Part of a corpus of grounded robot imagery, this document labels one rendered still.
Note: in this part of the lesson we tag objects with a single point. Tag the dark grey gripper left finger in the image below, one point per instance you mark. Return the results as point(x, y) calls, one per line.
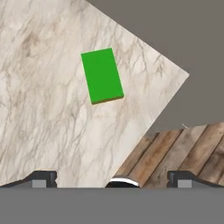
point(43, 177)

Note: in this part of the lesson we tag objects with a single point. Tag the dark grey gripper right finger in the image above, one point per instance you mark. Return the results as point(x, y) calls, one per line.
point(182, 176)

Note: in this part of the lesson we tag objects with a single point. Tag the green sponge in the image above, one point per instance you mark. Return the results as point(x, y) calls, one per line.
point(102, 75)

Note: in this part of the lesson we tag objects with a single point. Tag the black and white round object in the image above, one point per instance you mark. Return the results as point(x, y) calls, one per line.
point(122, 182)

